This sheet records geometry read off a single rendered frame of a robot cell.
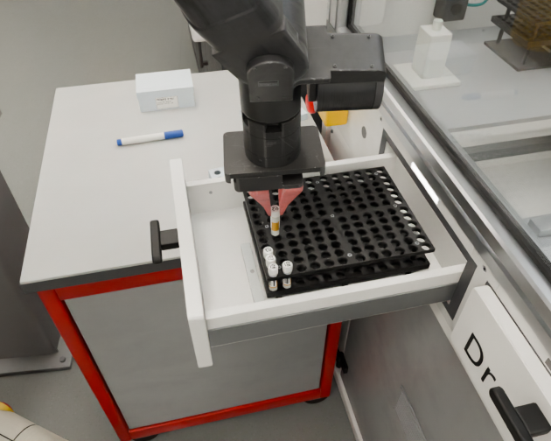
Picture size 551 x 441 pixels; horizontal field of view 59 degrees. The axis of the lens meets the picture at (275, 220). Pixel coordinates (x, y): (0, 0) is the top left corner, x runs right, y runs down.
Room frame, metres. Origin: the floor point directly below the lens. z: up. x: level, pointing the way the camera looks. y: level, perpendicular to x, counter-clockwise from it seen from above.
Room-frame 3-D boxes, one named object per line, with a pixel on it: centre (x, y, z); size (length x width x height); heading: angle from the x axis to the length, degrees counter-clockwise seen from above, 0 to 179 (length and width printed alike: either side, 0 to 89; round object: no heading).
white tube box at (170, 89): (1.02, 0.26, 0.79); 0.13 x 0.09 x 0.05; 102
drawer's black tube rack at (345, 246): (0.48, -0.08, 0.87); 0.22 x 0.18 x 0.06; 103
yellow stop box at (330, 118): (0.83, -0.11, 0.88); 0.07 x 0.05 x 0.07; 13
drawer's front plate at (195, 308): (0.44, 0.12, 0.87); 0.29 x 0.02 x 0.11; 13
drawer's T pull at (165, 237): (0.43, 0.14, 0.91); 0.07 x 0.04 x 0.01; 13
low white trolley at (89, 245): (0.84, 0.19, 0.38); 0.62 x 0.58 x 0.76; 13
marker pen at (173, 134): (0.86, 0.26, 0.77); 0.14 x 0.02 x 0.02; 105
